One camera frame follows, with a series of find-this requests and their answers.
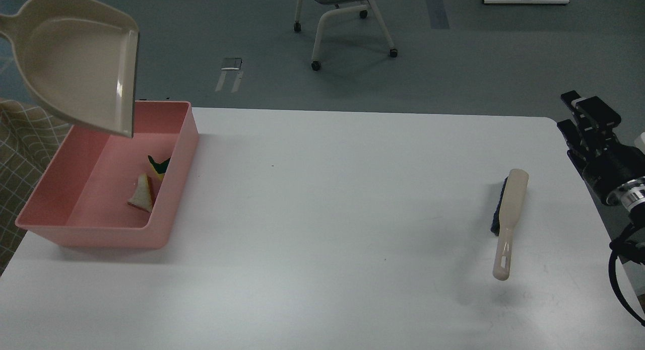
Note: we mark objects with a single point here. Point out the beige plastic dustpan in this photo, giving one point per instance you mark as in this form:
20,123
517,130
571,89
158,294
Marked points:
78,59

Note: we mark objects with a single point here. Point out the beige checkered cloth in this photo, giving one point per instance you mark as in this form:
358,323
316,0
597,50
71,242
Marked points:
30,137

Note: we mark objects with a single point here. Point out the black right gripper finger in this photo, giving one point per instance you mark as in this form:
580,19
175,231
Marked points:
587,140
591,114

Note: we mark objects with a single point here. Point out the toast bread slice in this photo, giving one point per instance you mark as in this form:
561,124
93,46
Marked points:
143,196

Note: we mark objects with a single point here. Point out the pink plastic bin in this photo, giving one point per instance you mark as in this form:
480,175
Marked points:
81,199

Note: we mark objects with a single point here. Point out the beige hand brush black bristles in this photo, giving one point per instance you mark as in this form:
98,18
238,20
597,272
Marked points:
506,218

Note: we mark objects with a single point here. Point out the yellow sponge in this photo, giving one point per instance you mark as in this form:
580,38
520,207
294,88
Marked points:
159,168

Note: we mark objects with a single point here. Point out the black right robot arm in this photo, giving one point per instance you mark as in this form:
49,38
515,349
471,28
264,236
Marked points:
624,247

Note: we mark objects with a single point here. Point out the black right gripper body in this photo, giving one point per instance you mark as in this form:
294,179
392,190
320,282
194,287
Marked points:
612,174

